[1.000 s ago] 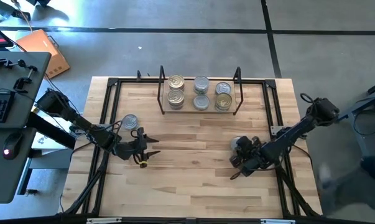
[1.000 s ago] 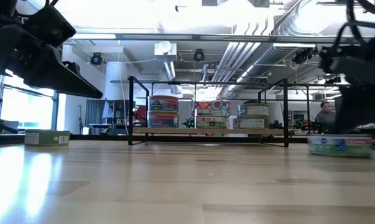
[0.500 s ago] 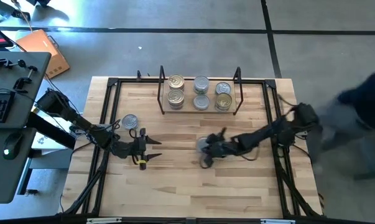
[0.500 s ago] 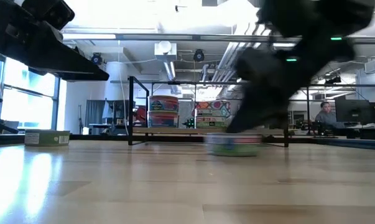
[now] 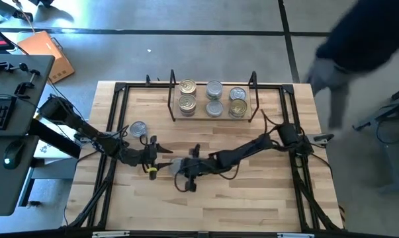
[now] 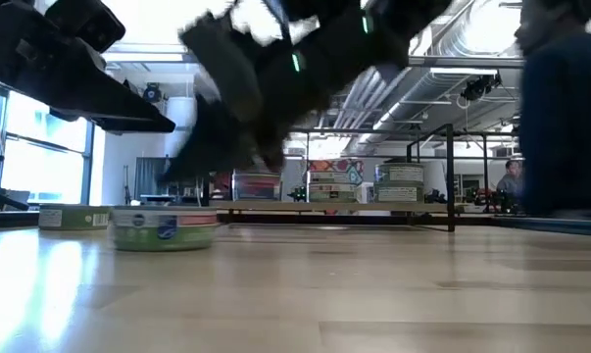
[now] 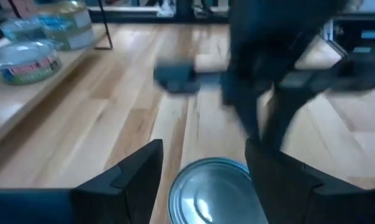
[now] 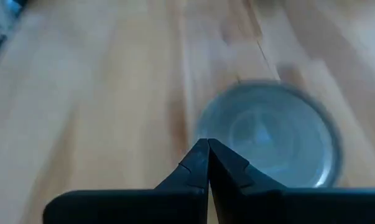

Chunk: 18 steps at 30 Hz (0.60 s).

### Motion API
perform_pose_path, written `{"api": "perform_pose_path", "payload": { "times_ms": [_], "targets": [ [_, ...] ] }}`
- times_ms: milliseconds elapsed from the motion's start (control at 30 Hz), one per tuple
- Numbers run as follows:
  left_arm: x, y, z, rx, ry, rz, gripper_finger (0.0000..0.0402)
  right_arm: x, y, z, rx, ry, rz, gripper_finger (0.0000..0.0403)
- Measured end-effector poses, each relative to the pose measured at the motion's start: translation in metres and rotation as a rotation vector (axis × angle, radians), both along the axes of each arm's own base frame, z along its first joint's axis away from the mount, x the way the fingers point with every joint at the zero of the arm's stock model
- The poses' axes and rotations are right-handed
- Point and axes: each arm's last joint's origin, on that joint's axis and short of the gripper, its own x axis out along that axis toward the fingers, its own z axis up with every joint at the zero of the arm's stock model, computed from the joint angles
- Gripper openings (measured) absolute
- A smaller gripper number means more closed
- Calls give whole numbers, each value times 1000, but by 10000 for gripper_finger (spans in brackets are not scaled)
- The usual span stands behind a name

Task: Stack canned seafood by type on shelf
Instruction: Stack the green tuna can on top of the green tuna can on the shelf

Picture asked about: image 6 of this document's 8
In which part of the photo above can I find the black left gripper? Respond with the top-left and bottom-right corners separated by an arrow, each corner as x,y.
0,19 -> 176,133

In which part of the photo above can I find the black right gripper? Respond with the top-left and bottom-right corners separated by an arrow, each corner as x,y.
162,14 -> 335,180

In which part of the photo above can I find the salmon can gold pull-tab lid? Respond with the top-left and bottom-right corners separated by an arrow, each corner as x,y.
232,171 -> 282,202

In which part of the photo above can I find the gold plain lid can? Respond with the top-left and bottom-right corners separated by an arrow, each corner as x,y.
374,181 -> 426,204
374,163 -> 426,184

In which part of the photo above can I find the black round hanging device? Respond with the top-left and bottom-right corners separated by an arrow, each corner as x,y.
141,81 -> 164,105

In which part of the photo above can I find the white round column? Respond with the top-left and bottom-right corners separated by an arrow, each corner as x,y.
165,96 -> 198,158

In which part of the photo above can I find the grey curtain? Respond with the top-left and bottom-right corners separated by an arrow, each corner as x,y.
134,156 -> 168,200

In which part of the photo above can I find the large bright window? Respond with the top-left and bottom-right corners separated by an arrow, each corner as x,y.
0,82 -> 98,205

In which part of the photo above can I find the black device with green lights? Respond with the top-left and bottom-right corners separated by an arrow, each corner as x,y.
287,184 -> 310,203

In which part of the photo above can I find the long ceiling light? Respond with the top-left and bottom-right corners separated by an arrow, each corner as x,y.
429,67 -> 500,76

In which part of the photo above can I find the dark background equipment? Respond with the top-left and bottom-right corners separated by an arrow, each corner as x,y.
464,187 -> 519,216

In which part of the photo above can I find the person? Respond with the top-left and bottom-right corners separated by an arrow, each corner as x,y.
495,159 -> 525,197
514,0 -> 591,218

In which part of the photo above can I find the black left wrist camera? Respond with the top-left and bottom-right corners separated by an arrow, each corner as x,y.
44,0 -> 127,54

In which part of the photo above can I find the wooden shelf with black frame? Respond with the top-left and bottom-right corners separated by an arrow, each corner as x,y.
201,123 -> 456,233

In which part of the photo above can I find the black metal table frame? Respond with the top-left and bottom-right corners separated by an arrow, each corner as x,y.
0,185 -> 591,238

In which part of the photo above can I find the black ceiling camera rig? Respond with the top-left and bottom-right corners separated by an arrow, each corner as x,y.
460,73 -> 502,103

